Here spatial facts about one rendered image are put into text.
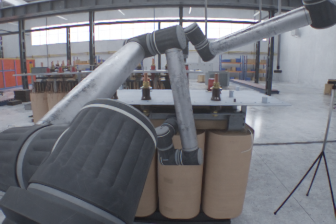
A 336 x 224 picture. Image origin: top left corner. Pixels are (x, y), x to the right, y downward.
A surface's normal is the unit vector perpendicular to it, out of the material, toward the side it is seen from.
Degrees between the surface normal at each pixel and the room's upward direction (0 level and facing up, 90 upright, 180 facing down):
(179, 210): 90
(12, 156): 57
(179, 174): 90
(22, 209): 30
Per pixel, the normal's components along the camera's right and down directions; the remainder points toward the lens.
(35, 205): 0.04, -0.75
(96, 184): 0.51, -0.58
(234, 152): -0.06, 0.18
